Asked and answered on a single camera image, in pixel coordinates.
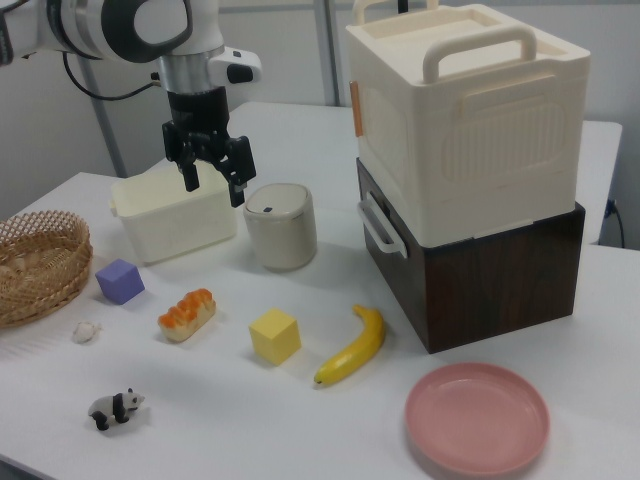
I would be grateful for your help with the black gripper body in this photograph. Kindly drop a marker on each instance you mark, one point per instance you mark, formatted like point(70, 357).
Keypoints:
point(197, 112)

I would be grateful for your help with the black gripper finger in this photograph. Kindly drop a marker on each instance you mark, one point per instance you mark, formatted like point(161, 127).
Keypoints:
point(241, 162)
point(189, 172)

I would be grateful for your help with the orange glazed bread loaf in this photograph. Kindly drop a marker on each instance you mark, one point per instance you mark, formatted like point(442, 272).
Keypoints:
point(187, 316)

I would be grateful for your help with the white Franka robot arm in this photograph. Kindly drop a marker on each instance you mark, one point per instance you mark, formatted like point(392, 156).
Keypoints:
point(75, 25)

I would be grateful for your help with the woven wicker basket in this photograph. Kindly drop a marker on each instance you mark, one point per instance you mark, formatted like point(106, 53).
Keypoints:
point(45, 295)

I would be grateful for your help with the cream open plastic bin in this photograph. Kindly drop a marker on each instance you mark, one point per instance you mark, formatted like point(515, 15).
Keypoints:
point(175, 230)

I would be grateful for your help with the slanted grey metal pole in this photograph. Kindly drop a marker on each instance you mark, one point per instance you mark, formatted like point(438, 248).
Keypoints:
point(112, 145)

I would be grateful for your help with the beige lidded mini trash can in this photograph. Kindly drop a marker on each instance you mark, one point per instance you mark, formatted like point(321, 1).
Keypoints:
point(282, 235)

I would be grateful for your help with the copper latch strip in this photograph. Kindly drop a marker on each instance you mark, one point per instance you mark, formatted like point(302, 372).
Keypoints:
point(355, 107)

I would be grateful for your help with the purple cube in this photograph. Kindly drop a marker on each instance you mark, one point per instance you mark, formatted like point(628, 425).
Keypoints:
point(119, 282)

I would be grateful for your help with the yellow cube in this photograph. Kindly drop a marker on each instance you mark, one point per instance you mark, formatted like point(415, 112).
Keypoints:
point(274, 337)

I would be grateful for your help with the small white crumpled figurine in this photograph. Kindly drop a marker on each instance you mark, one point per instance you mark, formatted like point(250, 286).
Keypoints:
point(85, 332)

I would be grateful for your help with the yellow banana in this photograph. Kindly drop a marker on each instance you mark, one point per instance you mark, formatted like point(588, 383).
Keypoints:
point(357, 350)

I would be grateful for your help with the panda figurine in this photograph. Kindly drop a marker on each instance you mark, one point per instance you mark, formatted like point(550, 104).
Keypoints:
point(116, 406)

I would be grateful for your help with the dark wood drawer box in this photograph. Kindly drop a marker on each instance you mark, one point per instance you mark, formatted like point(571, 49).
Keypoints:
point(500, 290)

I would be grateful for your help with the pink plate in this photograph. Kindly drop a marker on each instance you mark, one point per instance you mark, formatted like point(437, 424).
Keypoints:
point(475, 420)

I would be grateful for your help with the upright grey frame post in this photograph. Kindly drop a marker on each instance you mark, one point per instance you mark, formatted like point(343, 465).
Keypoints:
point(330, 50)

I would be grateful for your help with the black post behind storage box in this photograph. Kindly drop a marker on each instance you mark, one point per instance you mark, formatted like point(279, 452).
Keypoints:
point(402, 5)

